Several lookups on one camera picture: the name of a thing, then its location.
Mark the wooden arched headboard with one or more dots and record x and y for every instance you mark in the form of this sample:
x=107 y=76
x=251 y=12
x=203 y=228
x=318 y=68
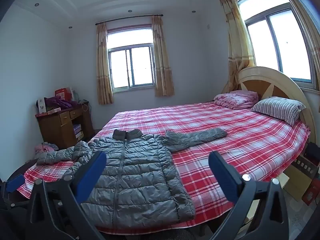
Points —
x=270 y=82

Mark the stacked boxes in desk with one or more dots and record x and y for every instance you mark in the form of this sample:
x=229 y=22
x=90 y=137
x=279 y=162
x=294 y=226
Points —
x=78 y=132

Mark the red container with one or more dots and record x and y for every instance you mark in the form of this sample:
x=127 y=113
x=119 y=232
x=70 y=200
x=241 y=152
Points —
x=309 y=193

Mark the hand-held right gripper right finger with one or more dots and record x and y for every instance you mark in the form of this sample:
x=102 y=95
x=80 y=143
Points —
x=222 y=175

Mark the flat pink box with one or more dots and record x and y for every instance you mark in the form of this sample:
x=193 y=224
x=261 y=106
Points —
x=48 y=112

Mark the black curtain rod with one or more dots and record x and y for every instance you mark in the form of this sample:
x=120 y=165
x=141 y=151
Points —
x=130 y=18

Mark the purple cloth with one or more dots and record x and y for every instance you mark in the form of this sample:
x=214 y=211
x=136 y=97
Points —
x=61 y=103

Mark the pink clothes pile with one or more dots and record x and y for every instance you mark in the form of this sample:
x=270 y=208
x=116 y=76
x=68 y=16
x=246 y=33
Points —
x=45 y=148

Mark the large sliding window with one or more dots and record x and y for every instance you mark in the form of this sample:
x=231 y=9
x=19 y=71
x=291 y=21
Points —
x=280 y=42

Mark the bed with red plaid sheet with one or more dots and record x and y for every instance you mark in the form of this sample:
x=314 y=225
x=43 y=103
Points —
x=237 y=140

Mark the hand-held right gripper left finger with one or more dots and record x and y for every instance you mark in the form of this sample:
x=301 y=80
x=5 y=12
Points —
x=92 y=172

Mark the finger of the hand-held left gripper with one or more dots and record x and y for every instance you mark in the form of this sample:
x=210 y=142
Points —
x=15 y=183

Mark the striped pillow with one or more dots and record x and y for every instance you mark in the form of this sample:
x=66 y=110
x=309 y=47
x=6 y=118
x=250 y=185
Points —
x=280 y=108

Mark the yellow patterned curtain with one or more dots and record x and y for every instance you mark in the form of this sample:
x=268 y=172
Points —
x=162 y=60
x=236 y=42
x=103 y=65

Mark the small sliding window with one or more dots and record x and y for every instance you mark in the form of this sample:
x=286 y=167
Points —
x=130 y=65

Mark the grey puffer jacket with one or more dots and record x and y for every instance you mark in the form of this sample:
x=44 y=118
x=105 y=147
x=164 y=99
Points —
x=140 y=175

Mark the pink folded quilt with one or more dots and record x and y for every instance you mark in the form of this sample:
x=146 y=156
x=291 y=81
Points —
x=236 y=99

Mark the white printed box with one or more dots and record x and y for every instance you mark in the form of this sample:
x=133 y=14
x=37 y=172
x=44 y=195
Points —
x=41 y=106

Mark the red bag on desk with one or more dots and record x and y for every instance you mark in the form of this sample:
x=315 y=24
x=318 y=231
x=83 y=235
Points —
x=63 y=93

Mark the wooden bedside cabinet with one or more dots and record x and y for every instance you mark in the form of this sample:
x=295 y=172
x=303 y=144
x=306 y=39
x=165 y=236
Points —
x=297 y=177

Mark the brown wooden desk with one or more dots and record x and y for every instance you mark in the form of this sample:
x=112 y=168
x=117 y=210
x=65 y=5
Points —
x=53 y=127

